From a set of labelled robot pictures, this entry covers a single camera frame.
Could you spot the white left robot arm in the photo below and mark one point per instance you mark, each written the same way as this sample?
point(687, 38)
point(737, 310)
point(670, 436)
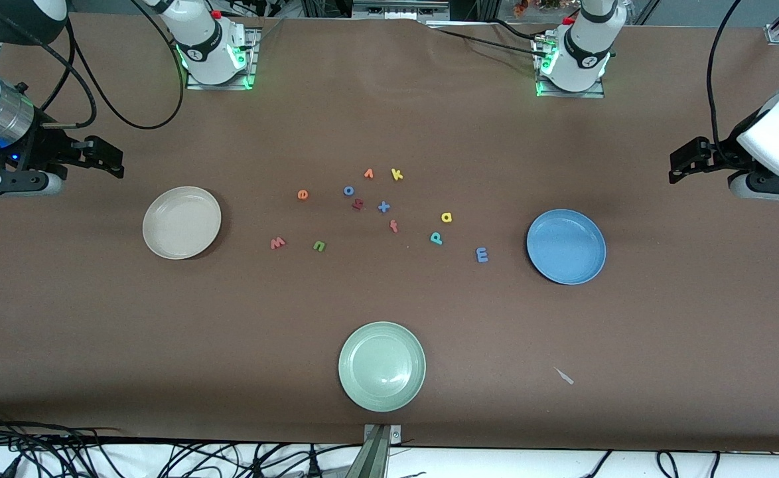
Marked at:
point(585, 56)

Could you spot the aluminium camera mount post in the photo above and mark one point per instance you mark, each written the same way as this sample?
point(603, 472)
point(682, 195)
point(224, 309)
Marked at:
point(376, 458)

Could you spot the pale green round plate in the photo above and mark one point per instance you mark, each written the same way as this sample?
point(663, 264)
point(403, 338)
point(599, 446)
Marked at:
point(381, 366)

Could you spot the teal foam letter p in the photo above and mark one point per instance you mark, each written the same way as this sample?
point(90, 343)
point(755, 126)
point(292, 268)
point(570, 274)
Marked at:
point(436, 238)

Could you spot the small orange objects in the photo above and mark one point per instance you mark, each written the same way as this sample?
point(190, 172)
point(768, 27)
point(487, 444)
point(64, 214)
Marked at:
point(522, 6)

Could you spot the purple-blue foam letter E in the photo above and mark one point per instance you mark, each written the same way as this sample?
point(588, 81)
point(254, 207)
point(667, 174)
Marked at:
point(482, 254)

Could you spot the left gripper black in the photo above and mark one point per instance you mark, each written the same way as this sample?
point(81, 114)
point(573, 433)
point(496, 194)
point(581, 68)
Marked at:
point(716, 158)

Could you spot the grey metal box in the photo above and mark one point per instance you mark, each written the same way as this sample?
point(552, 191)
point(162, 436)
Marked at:
point(399, 8)

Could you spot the small white paper scrap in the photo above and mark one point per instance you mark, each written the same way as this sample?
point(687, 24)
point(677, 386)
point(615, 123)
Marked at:
point(564, 376)

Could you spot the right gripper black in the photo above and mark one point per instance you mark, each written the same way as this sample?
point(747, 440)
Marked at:
point(46, 149)

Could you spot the brown table cover sheet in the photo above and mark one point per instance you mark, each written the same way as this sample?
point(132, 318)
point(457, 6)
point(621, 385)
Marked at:
point(389, 299)

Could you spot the beige round plate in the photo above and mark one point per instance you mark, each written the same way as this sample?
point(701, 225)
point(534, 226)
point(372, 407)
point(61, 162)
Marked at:
point(182, 222)

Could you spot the blue round plate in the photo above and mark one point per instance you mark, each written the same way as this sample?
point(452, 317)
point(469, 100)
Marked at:
point(566, 247)

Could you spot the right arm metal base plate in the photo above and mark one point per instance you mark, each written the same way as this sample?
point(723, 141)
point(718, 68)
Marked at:
point(253, 66)

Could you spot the pink-red foam letter w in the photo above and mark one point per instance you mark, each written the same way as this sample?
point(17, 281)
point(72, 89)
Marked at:
point(277, 243)

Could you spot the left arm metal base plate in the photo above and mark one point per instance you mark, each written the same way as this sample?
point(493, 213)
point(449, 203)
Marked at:
point(572, 95)

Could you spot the blue foam letter x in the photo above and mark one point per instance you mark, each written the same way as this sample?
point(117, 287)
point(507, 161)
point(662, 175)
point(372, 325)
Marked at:
point(383, 206)

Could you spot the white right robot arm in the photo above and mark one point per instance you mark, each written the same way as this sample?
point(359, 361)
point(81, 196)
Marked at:
point(207, 50)

